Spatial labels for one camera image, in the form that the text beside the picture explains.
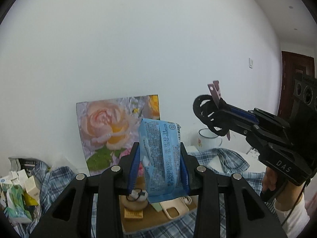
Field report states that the black hair band with clip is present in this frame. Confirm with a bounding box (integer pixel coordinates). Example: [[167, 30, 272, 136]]
[[193, 80, 230, 141]]

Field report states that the gold blue cigarette pack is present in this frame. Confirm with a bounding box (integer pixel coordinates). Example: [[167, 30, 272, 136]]
[[124, 208, 143, 220]]

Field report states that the white charging cable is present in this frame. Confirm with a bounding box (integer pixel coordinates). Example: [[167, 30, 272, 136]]
[[179, 195, 194, 206]]

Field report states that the tan round plush cushion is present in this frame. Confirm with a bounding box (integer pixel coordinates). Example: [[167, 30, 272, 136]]
[[122, 177, 149, 211]]

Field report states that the white pink plush toy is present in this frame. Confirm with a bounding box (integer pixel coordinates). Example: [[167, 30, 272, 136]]
[[126, 188, 148, 202]]

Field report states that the beige phone case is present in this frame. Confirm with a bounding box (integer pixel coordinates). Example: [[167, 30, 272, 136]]
[[159, 198, 190, 220]]

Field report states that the green cloth square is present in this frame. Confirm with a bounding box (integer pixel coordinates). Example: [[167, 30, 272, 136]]
[[150, 202, 163, 212]]

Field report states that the blue tissue packet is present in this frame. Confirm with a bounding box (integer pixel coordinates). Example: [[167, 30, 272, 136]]
[[139, 118, 189, 204]]

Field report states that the white sleeve forearm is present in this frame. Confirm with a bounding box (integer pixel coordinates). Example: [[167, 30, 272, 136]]
[[273, 196, 310, 238]]

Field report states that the person right hand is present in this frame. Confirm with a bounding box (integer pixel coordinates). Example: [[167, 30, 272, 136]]
[[262, 167, 287, 200]]

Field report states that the white enamel mug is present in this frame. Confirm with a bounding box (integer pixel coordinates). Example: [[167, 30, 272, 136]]
[[197, 128, 222, 152]]

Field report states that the blue plaid shirt cloth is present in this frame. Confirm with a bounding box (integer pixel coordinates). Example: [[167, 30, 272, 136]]
[[34, 148, 263, 237]]

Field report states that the pile of small boxes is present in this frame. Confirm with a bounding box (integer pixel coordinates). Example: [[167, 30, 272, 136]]
[[1, 157, 41, 226]]

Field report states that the dark wooden door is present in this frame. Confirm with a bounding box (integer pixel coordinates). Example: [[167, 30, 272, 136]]
[[278, 51, 315, 120]]

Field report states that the open cardboard box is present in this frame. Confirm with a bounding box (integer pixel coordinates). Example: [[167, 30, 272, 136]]
[[120, 196, 198, 234]]

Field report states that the floral rose picture board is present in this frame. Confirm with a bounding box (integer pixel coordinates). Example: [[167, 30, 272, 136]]
[[76, 95, 160, 176]]

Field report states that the white wall switch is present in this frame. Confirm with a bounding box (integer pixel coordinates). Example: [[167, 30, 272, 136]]
[[249, 58, 254, 69]]

